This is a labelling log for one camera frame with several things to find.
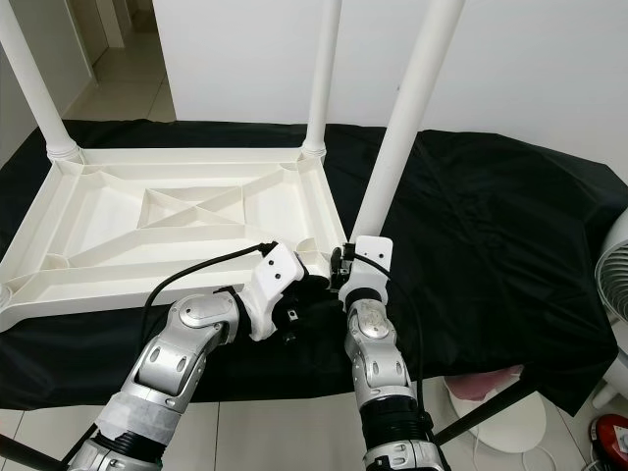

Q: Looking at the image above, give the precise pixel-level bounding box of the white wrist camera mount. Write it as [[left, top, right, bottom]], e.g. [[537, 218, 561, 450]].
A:
[[339, 235, 393, 307], [245, 242, 305, 342]]

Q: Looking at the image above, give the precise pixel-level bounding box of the white door frame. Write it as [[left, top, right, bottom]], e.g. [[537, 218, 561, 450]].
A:
[[93, 0, 129, 50]]

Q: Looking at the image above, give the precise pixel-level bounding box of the white plastic children table top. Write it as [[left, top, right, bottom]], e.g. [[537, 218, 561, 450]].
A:
[[0, 145, 354, 333]]

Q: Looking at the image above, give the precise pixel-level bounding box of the grey fan grille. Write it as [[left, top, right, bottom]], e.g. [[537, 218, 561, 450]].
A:
[[597, 221, 628, 320]]

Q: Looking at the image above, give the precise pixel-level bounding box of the white round fan base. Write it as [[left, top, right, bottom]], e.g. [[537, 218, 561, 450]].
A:
[[466, 388, 549, 454]]

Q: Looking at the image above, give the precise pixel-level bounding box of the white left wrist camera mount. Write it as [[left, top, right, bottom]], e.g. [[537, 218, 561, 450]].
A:
[[245, 242, 305, 342]]

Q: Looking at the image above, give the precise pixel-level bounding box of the black metal table leg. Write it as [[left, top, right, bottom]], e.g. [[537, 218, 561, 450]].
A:
[[432, 378, 536, 447], [0, 432, 70, 470]]

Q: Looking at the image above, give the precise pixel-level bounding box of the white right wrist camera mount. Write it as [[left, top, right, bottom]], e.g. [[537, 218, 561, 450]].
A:
[[339, 235, 393, 307]]

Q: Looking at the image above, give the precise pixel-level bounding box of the black tablecloth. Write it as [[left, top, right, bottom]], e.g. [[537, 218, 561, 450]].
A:
[[0, 120, 611, 418]]

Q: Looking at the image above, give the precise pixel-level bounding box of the white floor cord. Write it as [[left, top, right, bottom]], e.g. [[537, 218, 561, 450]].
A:
[[471, 437, 590, 471]]

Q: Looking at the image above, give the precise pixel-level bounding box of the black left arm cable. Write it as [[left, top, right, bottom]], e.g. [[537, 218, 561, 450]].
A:
[[139, 242, 278, 335]]

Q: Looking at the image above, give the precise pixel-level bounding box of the pink plastic object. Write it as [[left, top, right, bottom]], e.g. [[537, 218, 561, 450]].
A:
[[446, 365, 523, 398]]

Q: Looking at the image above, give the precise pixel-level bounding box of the red object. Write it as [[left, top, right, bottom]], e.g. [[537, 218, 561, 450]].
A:
[[589, 414, 628, 464]]

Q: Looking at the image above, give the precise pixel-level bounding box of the white round fan housing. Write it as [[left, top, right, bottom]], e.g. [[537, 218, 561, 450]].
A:
[[592, 208, 628, 408]]

